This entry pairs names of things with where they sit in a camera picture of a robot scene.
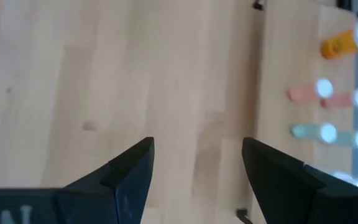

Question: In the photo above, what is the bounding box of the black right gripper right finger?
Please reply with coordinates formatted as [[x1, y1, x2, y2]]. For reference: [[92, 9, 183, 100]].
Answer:
[[242, 138, 326, 224]]

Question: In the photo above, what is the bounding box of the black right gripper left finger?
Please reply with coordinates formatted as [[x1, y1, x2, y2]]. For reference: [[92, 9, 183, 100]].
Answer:
[[56, 136, 154, 224]]

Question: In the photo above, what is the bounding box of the orange pill bottle white cap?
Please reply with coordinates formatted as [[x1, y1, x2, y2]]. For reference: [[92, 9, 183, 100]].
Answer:
[[319, 17, 358, 60]]

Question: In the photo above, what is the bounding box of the small pink vial white cap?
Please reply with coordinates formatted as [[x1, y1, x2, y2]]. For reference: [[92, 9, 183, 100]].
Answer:
[[287, 78, 334, 103], [319, 88, 358, 110]]

